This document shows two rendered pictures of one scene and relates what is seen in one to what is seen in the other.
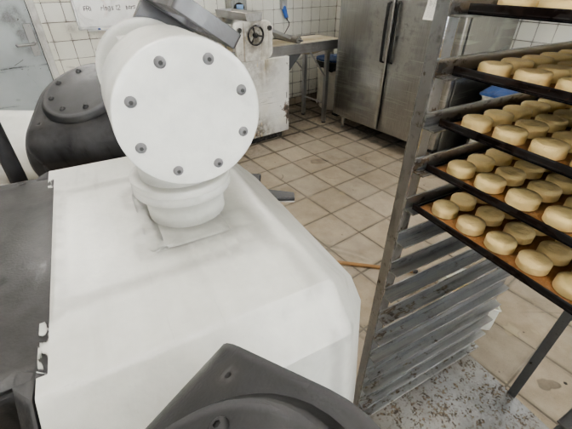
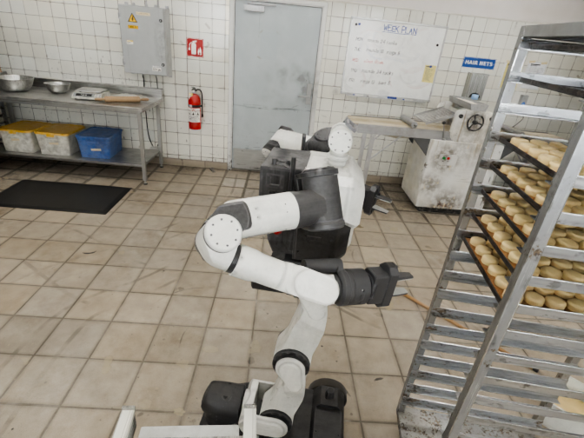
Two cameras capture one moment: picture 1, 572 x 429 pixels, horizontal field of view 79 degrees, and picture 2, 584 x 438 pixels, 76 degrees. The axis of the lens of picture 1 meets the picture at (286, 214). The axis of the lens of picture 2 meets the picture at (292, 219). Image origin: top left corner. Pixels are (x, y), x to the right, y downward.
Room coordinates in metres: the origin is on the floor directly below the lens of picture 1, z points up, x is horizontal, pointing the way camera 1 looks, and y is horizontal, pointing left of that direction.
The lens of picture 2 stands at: (-0.75, -0.42, 1.74)
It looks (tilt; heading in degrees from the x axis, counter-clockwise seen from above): 26 degrees down; 33
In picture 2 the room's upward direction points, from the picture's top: 6 degrees clockwise
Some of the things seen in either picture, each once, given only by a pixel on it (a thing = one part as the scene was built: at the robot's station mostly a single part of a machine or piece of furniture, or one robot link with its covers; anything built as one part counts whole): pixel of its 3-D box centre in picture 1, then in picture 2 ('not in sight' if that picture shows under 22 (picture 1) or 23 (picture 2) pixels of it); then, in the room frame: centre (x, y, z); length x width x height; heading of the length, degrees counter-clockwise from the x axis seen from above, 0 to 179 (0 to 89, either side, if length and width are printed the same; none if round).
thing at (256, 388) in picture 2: not in sight; (267, 408); (0.14, 0.19, 0.28); 0.21 x 0.20 x 0.13; 118
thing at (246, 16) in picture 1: (237, 14); (467, 102); (3.84, 0.46, 1.23); 0.58 x 0.19 x 0.07; 37
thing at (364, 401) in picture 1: (427, 363); (477, 400); (0.75, -0.54, 0.33); 0.64 x 0.03 x 0.03; 118
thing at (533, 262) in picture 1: (533, 262); (496, 270); (0.43, -0.42, 1.14); 0.05 x 0.05 x 0.02
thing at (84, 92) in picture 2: not in sight; (90, 93); (1.49, 3.91, 0.92); 0.32 x 0.30 x 0.09; 43
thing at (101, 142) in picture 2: not in sight; (101, 142); (1.53, 3.92, 0.36); 0.47 x 0.38 x 0.26; 38
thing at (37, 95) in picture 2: not in sight; (73, 129); (1.35, 4.16, 0.49); 1.90 x 0.72 x 0.98; 127
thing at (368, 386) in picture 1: (433, 349); (484, 386); (0.75, -0.54, 0.42); 0.64 x 0.03 x 0.03; 118
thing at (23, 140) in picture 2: not in sight; (28, 136); (1.02, 4.60, 0.36); 0.47 x 0.39 x 0.26; 35
